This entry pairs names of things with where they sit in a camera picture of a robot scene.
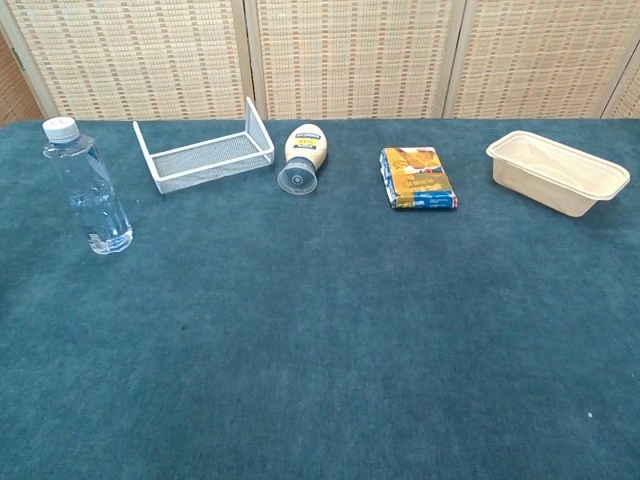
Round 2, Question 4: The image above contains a transparent water bottle white cap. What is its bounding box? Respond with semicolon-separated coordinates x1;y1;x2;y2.
41;116;134;256

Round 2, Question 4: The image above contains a mayonnaise squeeze bottle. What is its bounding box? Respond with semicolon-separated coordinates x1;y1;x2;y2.
277;123;330;196

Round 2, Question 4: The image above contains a blue felt table cloth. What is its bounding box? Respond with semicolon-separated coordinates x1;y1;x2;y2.
0;118;640;480

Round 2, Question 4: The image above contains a yellow blue snack package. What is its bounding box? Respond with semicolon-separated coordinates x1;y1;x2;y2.
378;146;460;211

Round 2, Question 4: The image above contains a beige woven screen panel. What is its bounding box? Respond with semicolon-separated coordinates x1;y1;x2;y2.
442;0;640;120
602;57;640;120
0;0;256;121
243;0;469;120

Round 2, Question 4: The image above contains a beige plastic food container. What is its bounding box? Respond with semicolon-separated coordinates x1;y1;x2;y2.
485;130;632;218

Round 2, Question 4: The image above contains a brown woven screen panel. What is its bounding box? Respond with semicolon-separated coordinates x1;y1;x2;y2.
0;29;44;126

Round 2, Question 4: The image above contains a white wire mesh tray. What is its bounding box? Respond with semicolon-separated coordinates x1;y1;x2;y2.
132;96;276;195

